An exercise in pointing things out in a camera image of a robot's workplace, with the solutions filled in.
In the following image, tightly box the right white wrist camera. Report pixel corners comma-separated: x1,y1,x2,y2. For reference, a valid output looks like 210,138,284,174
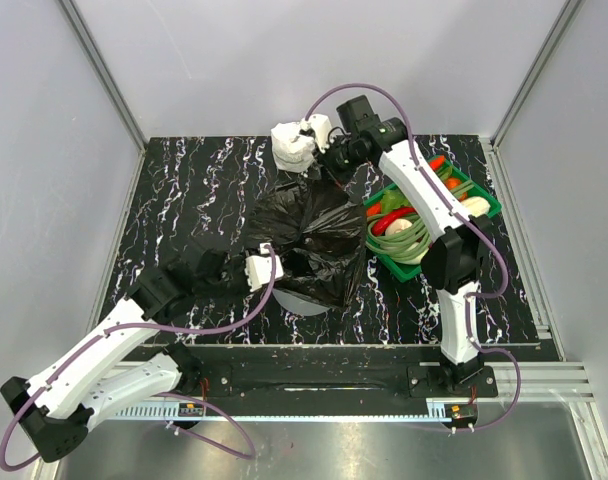
299,114,332,153

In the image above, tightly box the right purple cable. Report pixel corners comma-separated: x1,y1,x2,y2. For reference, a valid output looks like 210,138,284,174
305,82,523,434

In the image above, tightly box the orange toy carrot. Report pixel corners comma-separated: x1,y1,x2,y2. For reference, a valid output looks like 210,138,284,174
428,155,445,172

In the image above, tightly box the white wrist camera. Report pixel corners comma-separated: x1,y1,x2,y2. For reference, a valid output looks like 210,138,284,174
299,114,332,153
244,243,284,292

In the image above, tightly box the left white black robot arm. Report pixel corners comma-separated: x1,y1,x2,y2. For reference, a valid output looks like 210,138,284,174
0,250,275,472

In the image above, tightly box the white toy mushroom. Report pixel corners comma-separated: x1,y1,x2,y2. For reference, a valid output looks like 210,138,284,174
385,218,413,237

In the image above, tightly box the white crumpled paper towel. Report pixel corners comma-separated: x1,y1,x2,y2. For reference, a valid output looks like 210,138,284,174
270,122,316,173

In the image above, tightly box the aluminium frame rail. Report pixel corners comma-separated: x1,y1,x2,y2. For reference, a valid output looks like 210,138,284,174
55,0,148,151

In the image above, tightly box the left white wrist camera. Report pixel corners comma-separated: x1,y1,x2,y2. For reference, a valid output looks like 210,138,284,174
244,243,284,292

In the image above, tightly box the small orange toy tomato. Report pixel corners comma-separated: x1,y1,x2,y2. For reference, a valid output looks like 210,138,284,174
444,177,462,191

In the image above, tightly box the purple cable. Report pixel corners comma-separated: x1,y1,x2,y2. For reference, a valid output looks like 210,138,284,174
305,82,523,434
0,243,279,472

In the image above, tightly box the green plastic vegetable basket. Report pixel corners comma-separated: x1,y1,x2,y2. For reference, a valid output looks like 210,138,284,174
364,156,501,282

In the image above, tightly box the black plastic trash bag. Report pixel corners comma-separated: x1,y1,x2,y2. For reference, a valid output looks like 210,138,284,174
230,179,366,309

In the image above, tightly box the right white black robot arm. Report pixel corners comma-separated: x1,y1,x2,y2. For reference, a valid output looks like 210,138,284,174
321,95,490,396

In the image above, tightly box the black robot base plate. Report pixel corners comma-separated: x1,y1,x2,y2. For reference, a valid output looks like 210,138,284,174
142,342,500,419

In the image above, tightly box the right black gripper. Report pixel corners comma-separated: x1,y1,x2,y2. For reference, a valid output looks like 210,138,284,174
311,136,368,191

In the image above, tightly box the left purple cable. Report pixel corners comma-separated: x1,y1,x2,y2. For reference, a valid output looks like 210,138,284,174
0,243,279,472

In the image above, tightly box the red toy chili pepper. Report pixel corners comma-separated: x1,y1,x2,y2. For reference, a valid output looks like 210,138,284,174
371,207,415,236

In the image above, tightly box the green toy bean bundle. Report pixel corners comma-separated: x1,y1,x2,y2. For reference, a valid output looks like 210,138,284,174
366,215,431,265

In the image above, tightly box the grey plastic trash bin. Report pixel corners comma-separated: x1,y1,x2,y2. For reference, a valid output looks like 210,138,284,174
273,290,329,316

